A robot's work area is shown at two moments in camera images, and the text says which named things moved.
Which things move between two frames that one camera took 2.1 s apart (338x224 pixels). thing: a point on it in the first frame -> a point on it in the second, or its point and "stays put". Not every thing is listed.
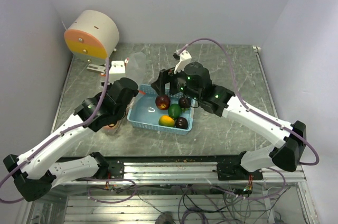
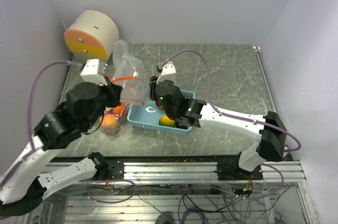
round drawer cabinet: x=92 y=36 stays put
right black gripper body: x=180 y=78 -> x=153 y=95
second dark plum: x=181 y=123 stays put
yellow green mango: x=166 y=121 stays put
